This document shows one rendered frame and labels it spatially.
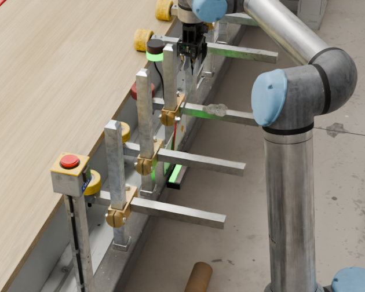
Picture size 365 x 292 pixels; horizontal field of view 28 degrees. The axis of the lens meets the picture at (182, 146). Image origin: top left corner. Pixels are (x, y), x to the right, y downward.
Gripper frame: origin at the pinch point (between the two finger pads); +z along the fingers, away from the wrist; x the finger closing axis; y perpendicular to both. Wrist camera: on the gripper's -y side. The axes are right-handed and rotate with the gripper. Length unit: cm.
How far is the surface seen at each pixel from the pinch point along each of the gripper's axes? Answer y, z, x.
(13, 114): 24, 12, -54
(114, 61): -15.9, 11.4, -33.8
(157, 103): -0.1, 15.4, -12.4
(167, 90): 4.2, 6.5, -7.5
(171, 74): 4.3, 0.0, -6.2
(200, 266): -2, 93, 4
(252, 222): -41, 101, 18
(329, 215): -55, 100, 51
